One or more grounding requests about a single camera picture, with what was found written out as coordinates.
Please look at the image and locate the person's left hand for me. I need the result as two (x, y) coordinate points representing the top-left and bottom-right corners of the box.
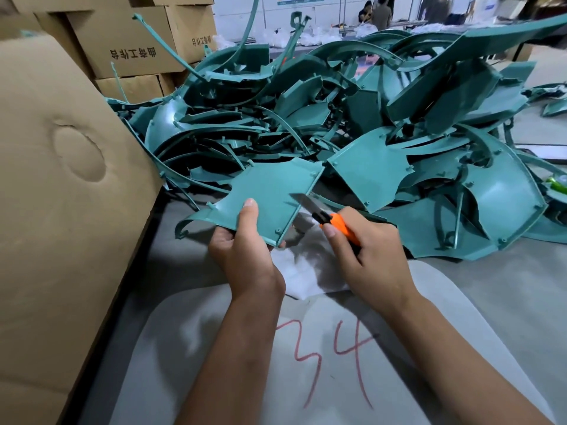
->
(208, 198), (287, 302)

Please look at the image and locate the person's right hand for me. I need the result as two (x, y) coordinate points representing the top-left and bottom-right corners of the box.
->
(321, 206), (421, 318)

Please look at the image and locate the orange utility knife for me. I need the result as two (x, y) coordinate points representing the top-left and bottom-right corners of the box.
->
(291, 193), (361, 248)

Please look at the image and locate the teal plastic panel piece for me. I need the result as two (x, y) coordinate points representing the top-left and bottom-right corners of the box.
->
(175, 157), (325, 248)

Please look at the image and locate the person's right forearm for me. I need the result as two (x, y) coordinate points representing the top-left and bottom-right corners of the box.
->
(382, 293), (554, 425)

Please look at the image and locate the person's left forearm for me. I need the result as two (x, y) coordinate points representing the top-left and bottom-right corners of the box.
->
(175, 285), (287, 425)

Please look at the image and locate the pile of teal plastic parts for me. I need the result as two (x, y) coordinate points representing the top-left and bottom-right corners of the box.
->
(106, 0), (567, 261)

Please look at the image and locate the white sheet with red marks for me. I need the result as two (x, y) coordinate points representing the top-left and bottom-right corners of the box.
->
(108, 260), (556, 425)

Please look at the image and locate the plain cardboard box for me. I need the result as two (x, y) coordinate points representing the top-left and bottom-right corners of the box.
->
(95, 74), (175, 104)

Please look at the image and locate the large brown cardboard box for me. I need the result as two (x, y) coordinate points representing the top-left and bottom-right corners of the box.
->
(0, 33), (164, 425)

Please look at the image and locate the pile of white bags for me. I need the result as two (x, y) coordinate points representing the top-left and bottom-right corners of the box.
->
(261, 24), (382, 47)

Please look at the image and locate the printed cardboard box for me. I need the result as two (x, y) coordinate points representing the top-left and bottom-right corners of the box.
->
(66, 5), (184, 80)
(166, 4), (218, 64)

